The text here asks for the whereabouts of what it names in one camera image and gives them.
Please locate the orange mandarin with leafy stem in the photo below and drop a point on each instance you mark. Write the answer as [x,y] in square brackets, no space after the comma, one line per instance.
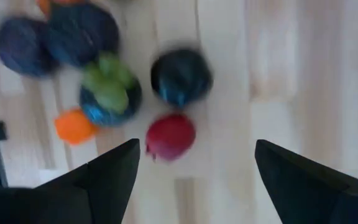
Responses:
[73,126]

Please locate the red pomegranate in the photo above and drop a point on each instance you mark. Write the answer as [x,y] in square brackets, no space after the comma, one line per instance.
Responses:
[170,137]

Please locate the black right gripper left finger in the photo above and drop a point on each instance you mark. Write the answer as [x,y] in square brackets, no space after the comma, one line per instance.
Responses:
[73,199]

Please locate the dark blue bowl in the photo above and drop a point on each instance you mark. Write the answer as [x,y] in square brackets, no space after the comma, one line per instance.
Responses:
[79,34]
[180,77]

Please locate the purple blue bowl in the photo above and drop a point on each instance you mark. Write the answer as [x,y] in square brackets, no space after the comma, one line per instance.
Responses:
[23,46]

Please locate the dark blue bowl top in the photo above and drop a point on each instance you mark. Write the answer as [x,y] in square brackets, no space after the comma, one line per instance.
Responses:
[79,34]

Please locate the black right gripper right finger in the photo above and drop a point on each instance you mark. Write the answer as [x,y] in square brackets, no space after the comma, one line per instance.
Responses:
[315,193]

